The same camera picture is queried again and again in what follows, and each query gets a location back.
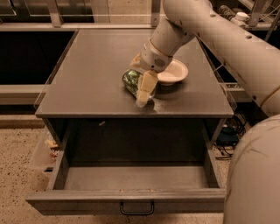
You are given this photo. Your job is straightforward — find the green soda can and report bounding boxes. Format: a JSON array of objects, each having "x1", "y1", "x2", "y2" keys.
[{"x1": 122, "y1": 69, "x2": 155, "y2": 100}]

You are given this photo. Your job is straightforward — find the black cable bundle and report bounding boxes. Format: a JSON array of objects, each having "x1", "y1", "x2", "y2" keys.
[{"x1": 213, "y1": 112, "x2": 249, "y2": 161}]

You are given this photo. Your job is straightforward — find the white power strip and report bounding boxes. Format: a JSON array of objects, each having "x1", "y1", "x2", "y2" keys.
[{"x1": 218, "y1": 5, "x2": 249, "y2": 27}]

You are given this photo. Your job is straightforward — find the white paper bowl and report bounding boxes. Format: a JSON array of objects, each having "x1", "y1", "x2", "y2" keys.
[{"x1": 157, "y1": 59, "x2": 188, "y2": 86}]

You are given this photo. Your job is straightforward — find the black drawer handle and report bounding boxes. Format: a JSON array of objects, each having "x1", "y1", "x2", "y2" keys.
[{"x1": 120, "y1": 202, "x2": 155, "y2": 216}]

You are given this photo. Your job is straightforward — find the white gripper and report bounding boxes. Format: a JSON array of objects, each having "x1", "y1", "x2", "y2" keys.
[{"x1": 129, "y1": 39, "x2": 173, "y2": 108}]

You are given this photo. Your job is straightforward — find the blue box on floor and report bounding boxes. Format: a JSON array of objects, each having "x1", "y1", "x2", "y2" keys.
[{"x1": 216, "y1": 127, "x2": 239, "y2": 145}]

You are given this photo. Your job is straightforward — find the clear plastic bin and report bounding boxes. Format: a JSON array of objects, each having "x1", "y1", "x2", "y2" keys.
[{"x1": 30, "y1": 127, "x2": 59, "y2": 172}]

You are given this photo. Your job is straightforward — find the open grey top drawer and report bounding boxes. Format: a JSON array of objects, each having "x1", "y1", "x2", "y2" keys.
[{"x1": 26, "y1": 119, "x2": 225, "y2": 215}]

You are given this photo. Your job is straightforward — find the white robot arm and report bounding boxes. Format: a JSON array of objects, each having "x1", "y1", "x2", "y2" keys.
[{"x1": 131, "y1": 0, "x2": 280, "y2": 224}]

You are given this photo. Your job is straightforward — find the grey drawer cabinet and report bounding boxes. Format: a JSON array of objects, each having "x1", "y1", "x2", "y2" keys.
[{"x1": 34, "y1": 28, "x2": 235, "y2": 165}]

